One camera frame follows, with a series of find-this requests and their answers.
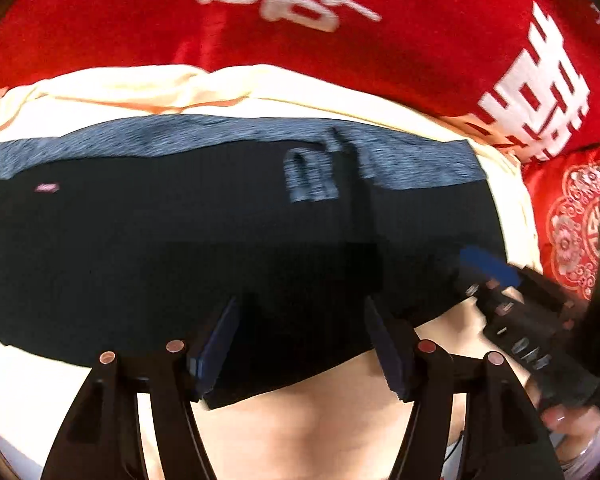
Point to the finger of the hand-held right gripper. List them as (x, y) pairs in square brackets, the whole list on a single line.
[(490, 265)]

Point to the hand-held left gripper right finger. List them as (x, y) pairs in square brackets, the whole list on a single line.
[(387, 355)]

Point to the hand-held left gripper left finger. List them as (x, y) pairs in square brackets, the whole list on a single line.
[(220, 347)]

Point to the black pants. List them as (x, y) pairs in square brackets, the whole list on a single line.
[(155, 270)]

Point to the person's right hand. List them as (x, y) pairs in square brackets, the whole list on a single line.
[(570, 425)]

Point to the red embroidered cushion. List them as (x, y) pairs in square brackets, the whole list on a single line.
[(565, 220)]

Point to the cream quilt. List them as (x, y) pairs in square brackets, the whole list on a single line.
[(305, 435)]

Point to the blue leaf patterned cloth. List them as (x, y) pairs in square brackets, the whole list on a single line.
[(155, 135)]

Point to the red printed blanket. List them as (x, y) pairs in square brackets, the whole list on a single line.
[(430, 35)]

